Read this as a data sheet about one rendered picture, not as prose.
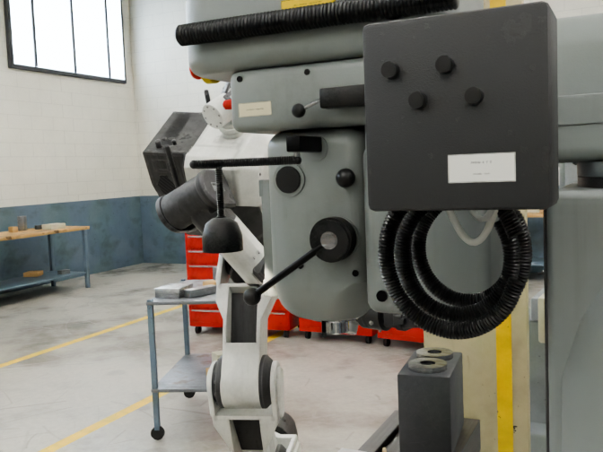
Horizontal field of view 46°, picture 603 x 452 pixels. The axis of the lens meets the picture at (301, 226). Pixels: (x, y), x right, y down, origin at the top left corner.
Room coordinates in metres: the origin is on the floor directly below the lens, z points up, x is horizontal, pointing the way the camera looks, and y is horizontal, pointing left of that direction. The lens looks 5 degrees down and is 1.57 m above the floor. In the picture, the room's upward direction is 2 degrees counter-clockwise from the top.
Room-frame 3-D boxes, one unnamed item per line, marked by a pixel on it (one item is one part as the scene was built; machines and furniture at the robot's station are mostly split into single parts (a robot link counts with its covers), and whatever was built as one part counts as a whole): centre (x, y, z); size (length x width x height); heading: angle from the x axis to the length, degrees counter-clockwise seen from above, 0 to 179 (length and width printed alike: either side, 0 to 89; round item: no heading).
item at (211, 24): (1.07, -0.02, 1.79); 0.45 x 0.04 x 0.04; 65
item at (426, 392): (1.66, -0.30, 1.00); 0.22 x 0.12 x 0.20; 160
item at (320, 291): (1.22, -0.06, 1.47); 0.21 x 0.19 x 0.32; 155
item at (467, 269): (1.13, -0.23, 1.47); 0.24 x 0.19 x 0.26; 155
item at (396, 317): (1.77, -0.23, 1.18); 0.13 x 0.12 x 0.10; 140
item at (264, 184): (1.27, 0.05, 1.45); 0.04 x 0.04 x 0.21; 65
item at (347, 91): (1.07, -0.05, 1.66); 0.12 x 0.04 x 0.04; 65
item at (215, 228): (1.25, 0.14, 1.46); 0.07 x 0.07 x 0.06
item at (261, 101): (1.20, -0.09, 1.68); 0.34 x 0.24 x 0.10; 65
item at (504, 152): (0.79, -0.18, 1.62); 0.20 x 0.09 x 0.21; 65
